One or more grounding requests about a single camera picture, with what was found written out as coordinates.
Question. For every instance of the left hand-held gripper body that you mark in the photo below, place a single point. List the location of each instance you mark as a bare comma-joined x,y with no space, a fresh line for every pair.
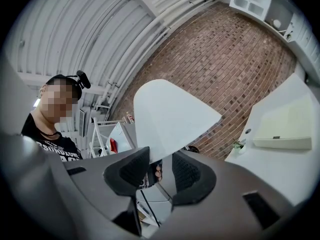
151,174

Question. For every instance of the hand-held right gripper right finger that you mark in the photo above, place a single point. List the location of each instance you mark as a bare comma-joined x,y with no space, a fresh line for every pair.
192,181

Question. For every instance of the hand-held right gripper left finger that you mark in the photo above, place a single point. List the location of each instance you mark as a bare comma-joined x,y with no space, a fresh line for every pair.
130,171

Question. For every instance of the white table lamp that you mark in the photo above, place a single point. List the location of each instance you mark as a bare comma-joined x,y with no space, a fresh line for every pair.
170,116

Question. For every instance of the white desk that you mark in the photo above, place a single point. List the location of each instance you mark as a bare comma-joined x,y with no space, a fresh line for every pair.
270,174

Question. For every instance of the white shelf cabinet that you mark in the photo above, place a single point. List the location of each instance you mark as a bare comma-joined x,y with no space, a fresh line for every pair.
280,11

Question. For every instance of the person's left hand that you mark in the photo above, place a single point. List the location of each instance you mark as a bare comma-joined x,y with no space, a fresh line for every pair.
158,174

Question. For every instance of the red paper sticker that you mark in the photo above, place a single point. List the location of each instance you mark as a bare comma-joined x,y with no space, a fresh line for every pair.
113,145

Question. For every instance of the silver refrigerator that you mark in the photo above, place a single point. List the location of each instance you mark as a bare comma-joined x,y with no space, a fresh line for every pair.
120,136

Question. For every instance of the white metal shelf rack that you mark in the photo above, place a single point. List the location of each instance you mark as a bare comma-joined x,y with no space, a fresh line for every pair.
98,139

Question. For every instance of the red label bottle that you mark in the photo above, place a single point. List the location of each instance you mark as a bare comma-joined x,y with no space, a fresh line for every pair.
129,117

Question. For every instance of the pale green potted plant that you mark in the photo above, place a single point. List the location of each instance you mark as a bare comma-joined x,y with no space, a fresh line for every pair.
239,146

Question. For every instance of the person's black printed shirt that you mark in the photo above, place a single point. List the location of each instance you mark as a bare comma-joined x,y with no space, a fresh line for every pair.
57,144

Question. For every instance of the person's head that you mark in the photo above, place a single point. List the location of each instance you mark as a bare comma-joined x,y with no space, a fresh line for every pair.
60,99

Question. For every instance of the cream flat box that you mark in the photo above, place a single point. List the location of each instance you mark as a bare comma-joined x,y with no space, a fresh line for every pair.
285,124

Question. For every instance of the row of white ceiling pipes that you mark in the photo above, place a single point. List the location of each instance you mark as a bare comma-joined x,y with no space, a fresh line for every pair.
175,6

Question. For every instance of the black head camera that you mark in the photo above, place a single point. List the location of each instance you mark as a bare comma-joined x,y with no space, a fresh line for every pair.
83,79

